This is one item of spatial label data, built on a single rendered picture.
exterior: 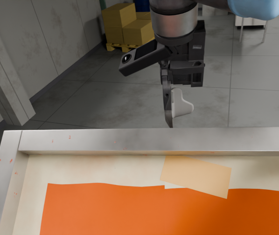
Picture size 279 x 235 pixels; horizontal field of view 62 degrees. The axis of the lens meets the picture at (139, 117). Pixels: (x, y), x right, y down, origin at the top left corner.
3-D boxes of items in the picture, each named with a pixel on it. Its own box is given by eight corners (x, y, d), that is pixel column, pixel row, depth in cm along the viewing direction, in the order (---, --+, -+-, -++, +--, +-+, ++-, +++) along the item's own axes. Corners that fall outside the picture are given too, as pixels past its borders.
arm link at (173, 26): (148, 17, 35) (150, -9, 39) (151, 43, 38) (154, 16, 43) (199, 12, 33) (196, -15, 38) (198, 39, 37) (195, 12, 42)
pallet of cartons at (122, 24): (128, 31, 628) (122, -3, 578) (171, 31, 589) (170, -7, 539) (104, 53, 516) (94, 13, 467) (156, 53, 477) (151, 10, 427)
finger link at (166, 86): (171, 112, 46) (170, 66, 43) (163, 112, 46) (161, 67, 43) (172, 106, 50) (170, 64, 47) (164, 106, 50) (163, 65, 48)
